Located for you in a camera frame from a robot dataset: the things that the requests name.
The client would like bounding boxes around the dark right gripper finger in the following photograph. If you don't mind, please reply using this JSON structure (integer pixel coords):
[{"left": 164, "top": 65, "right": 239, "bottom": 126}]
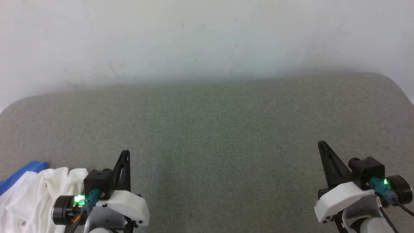
[{"left": 318, "top": 140, "right": 353, "bottom": 189}]

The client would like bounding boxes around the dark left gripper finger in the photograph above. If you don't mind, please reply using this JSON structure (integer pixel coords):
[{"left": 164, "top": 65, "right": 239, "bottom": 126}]
[{"left": 111, "top": 150, "right": 131, "bottom": 192}]

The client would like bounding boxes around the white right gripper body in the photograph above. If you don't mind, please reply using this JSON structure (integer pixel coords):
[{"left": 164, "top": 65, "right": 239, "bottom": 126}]
[{"left": 314, "top": 181, "right": 376, "bottom": 224}]

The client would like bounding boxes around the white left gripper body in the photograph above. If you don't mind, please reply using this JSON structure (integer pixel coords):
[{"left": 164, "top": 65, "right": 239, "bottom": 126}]
[{"left": 93, "top": 190, "right": 150, "bottom": 227}]

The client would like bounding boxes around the white shirt with blue sleeves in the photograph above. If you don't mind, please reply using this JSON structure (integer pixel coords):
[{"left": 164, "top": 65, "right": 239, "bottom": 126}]
[{"left": 0, "top": 161, "right": 89, "bottom": 233}]

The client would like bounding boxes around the right gripper cable teal plug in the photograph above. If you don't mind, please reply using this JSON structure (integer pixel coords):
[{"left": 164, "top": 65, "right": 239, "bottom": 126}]
[{"left": 370, "top": 177, "right": 414, "bottom": 217}]

